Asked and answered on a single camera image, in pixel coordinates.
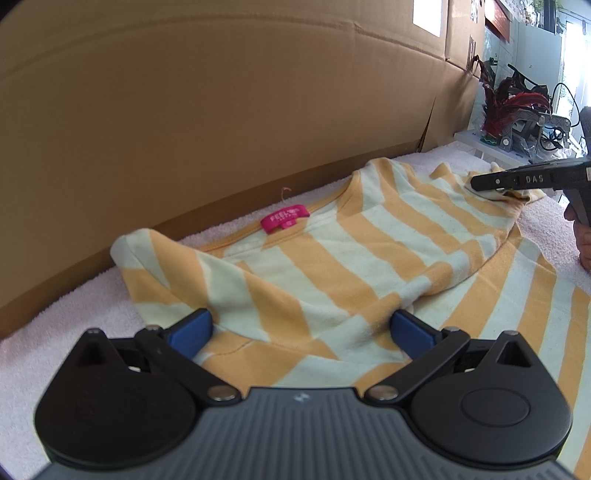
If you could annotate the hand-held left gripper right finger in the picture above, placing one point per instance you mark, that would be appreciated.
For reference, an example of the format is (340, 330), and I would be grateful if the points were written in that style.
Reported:
(411, 332)

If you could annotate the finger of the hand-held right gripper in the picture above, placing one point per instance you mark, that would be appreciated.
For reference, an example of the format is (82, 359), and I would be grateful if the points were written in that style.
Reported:
(489, 182)

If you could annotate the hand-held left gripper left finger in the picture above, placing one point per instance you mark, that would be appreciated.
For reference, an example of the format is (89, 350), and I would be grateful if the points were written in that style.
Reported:
(191, 330)

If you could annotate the orange white striped shirt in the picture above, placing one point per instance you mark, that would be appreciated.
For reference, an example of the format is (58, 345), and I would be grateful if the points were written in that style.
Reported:
(346, 249)

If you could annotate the person's right hand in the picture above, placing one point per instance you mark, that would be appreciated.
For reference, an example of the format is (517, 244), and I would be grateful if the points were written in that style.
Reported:
(585, 247)

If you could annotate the grey metal machine part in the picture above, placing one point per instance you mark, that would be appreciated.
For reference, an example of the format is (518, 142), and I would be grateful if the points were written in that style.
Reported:
(531, 124)

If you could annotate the large brown cardboard box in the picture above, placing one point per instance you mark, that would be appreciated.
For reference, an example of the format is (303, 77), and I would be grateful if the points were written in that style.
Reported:
(457, 101)
(184, 115)

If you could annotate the pink terry blanket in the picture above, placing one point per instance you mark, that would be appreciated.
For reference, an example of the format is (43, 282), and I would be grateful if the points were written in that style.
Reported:
(46, 323)

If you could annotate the white shipping label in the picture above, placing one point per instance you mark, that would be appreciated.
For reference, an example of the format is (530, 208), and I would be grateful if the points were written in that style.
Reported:
(427, 16)

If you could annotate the red wall calendar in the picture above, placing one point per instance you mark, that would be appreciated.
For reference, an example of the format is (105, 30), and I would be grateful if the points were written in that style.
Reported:
(501, 18)

